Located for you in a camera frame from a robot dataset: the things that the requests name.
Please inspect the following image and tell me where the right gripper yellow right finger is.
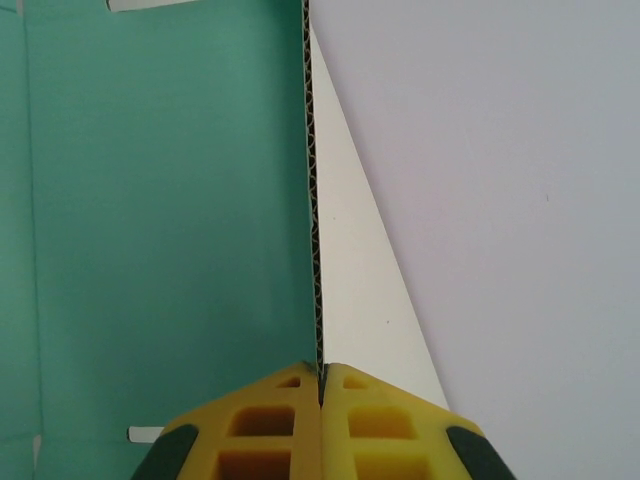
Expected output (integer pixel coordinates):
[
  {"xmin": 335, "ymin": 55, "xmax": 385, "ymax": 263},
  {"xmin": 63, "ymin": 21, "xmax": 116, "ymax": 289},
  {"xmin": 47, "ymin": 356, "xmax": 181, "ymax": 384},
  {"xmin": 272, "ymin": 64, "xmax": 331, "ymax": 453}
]
[{"xmin": 321, "ymin": 361, "xmax": 519, "ymax": 480}]

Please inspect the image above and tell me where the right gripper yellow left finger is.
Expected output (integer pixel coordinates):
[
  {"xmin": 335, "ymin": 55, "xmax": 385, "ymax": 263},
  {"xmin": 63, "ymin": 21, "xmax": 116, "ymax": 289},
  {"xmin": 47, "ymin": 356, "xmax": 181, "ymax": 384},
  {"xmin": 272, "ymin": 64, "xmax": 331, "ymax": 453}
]
[{"xmin": 130, "ymin": 360, "xmax": 322, "ymax": 480}]

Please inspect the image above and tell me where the teal corrugated cardboard box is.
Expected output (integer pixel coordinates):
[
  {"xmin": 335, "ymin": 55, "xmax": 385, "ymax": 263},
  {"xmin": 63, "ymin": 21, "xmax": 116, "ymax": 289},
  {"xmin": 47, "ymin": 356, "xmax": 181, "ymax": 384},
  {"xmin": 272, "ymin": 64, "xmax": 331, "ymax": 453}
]
[{"xmin": 0, "ymin": 0, "xmax": 326, "ymax": 480}]

